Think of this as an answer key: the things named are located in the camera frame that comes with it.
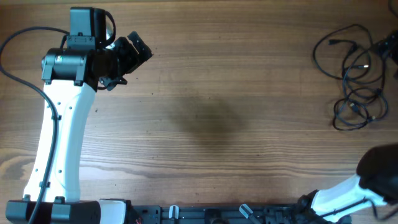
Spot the black cable white plug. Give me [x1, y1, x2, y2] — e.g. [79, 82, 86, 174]
[341, 39, 393, 100]

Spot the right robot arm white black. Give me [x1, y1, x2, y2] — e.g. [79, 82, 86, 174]
[291, 24, 397, 223]

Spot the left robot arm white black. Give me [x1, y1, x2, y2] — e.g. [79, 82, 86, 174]
[6, 7, 152, 223]

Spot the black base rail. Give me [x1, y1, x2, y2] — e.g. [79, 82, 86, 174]
[126, 204, 327, 224]

